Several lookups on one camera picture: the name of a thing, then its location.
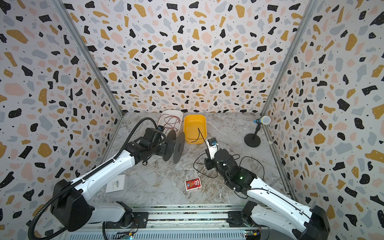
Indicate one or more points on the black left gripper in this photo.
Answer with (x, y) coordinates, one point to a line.
(163, 145)

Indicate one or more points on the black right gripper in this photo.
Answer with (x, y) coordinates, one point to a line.
(209, 162)

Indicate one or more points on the grey perforated cable spool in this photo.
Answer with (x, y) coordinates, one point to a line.
(175, 146)

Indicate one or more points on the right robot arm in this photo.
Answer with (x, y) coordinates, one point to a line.
(267, 206)

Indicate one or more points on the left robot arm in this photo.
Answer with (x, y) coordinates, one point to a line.
(69, 203)

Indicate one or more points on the white plastic bin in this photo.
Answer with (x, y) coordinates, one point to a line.
(171, 120)

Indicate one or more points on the yellow plastic bin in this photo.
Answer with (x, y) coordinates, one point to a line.
(195, 129)

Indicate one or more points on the black microphone stand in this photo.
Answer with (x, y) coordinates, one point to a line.
(253, 140)

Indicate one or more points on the white paper label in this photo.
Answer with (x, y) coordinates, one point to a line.
(117, 185)

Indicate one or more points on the blue toy microphone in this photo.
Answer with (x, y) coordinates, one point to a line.
(265, 120)

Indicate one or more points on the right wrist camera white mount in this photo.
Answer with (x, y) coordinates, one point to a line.
(212, 147)

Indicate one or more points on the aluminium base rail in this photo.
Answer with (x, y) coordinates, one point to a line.
(180, 222)

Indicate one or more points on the aluminium corner rail left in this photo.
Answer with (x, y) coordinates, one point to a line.
(64, 15)

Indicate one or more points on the aluminium corner rail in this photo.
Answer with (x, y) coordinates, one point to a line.
(291, 51)
(64, 15)

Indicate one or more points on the aluminium corner rail right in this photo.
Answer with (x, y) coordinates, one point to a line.
(291, 51)

